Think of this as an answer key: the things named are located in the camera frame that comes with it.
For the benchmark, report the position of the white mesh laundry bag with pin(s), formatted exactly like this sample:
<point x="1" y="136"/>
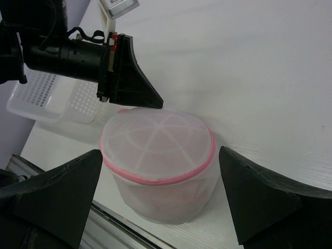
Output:
<point x="162" y="161"/>

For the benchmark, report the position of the aluminium front rail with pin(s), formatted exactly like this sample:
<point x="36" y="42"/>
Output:
<point x="104" y="228"/>

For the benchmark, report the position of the white perforated plastic basket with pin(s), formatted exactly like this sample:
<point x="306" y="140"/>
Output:
<point x="51" y="98"/>

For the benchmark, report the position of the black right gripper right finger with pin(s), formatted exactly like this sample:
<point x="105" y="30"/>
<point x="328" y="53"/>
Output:
<point x="270" y="210"/>

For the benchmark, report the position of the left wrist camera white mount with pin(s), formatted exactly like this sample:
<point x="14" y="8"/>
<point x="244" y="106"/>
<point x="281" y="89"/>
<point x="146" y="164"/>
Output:
<point x="110" y="10"/>

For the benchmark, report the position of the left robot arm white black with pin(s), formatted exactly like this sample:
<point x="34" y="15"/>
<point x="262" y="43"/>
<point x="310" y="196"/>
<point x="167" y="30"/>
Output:
<point x="34" y="35"/>

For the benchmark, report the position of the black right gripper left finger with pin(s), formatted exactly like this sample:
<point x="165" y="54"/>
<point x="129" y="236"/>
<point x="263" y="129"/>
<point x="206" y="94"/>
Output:
<point x="49" y="210"/>

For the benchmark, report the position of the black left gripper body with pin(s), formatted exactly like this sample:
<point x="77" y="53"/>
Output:
<point x="76" y="59"/>

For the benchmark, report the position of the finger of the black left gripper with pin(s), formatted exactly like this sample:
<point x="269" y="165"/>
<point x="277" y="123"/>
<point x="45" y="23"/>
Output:
<point x="129" y="86"/>

